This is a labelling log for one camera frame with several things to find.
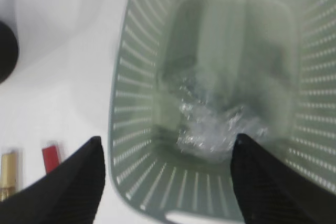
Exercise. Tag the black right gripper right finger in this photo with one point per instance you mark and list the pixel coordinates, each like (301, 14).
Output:
(268, 191)

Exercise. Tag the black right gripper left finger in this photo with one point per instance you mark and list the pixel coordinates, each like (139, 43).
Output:
(71, 193)

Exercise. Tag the clear plastic sheet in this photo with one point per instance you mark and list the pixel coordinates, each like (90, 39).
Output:
(207, 132)

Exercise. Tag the red glitter glue pen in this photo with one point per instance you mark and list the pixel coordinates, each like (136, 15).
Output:
(51, 155)

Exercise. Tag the gold glitter glue pen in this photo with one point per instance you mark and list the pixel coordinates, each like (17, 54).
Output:
(8, 174)

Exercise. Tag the green woven plastic basket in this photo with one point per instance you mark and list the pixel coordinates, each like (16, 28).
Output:
(190, 66)

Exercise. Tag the black mesh pen holder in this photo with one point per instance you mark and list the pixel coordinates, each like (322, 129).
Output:
(9, 51)

